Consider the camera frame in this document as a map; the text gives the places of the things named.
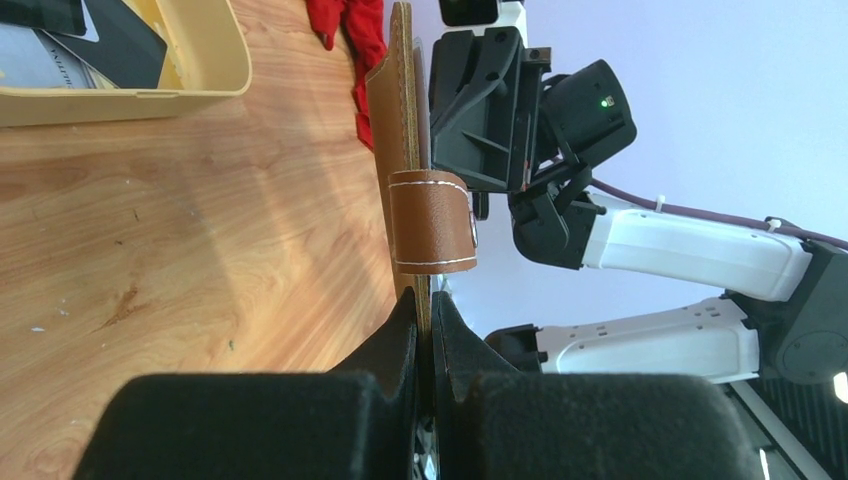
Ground brown leather card holder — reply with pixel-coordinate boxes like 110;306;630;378
366;1;477;335

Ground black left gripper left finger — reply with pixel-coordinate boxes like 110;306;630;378
74;290;417;479

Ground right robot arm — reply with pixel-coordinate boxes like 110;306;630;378
447;27;847;383

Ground beige oval tray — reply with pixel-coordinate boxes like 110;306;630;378
1;0;252;127

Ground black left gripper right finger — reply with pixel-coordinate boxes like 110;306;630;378
431;293;762;479

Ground red cloth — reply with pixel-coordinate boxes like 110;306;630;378
306;0;387;150

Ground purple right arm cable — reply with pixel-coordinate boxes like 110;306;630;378
589;177;848;252

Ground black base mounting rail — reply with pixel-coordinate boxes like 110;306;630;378
724;373;847;479

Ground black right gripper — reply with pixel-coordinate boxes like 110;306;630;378
429;26;637;193

